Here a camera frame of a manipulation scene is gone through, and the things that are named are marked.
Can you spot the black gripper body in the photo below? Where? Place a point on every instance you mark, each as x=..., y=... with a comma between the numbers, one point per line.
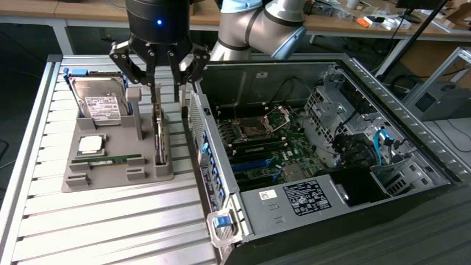
x=157, y=22

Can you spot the graphics card with black cooler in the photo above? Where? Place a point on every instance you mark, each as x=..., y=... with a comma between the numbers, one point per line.
x=159, y=138

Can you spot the silver hard disk drive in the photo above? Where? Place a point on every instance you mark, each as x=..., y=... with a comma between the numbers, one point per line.
x=99, y=91

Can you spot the thin metal locking lever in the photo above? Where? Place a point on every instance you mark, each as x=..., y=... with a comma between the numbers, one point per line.
x=235, y=110

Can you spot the CPU socket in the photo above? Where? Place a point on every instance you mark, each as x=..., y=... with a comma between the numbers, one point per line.
x=253, y=129

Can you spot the open metal socket cover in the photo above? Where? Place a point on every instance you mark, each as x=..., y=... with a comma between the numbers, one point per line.
x=265, y=122

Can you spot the silver CPU chip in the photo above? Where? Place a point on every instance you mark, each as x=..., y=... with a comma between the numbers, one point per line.
x=89, y=143

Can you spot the open grey PC case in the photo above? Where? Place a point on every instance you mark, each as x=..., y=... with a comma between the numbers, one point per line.
x=220, y=154

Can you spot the green RAM stick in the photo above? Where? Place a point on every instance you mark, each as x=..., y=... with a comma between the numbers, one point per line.
x=109, y=159

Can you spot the black installed RAM stick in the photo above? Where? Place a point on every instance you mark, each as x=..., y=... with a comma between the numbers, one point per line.
x=257, y=149

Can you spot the grey plastic parts rack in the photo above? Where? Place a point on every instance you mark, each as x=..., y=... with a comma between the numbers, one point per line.
x=121, y=165

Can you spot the perforated metal drive cage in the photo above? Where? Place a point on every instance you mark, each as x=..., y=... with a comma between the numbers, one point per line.
x=323, y=105

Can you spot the blue expansion slot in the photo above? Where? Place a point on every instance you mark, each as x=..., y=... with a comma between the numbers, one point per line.
x=249, y=165

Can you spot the grey metal device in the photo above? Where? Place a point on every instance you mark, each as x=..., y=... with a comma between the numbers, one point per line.
x=323, y=9

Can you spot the green motherboard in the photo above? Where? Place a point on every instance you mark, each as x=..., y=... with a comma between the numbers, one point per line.
x=293, y=154

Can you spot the silver chipset heatsink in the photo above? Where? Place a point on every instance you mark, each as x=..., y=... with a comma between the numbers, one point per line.
x=293, y=171

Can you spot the white cup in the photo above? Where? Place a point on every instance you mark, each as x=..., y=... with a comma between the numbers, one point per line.
x=352, y=3

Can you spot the orange and white box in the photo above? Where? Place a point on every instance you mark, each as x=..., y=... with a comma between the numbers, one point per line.
x=364, y=21

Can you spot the silver power supply unit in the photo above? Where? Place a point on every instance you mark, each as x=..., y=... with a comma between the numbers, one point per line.
x=264, y=212

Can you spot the blue case latch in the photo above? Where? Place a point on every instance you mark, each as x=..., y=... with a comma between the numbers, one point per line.
x=221, y=221

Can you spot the white flat box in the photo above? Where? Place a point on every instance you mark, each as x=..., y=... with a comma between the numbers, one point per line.
x=397, y=25

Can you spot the black tripod pole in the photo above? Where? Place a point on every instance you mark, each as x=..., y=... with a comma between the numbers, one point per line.
x=415, y=36

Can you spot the black monitor with stand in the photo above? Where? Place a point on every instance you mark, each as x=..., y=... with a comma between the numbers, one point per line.
x=409, y=18

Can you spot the grey computer tower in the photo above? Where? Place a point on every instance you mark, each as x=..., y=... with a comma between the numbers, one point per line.
x=444, y=105

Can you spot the brown cardboard piece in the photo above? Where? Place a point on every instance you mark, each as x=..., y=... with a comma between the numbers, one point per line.
x=459, y=16

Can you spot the wooden desk with grey frame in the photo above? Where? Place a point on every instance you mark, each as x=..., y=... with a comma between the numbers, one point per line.
x=92, y=13

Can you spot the metal disk bay bracket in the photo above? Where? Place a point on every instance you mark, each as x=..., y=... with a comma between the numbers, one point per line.
x=397, y=176

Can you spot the aluminium profile frame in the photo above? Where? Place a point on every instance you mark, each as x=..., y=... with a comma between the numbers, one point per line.
x=449, y=62

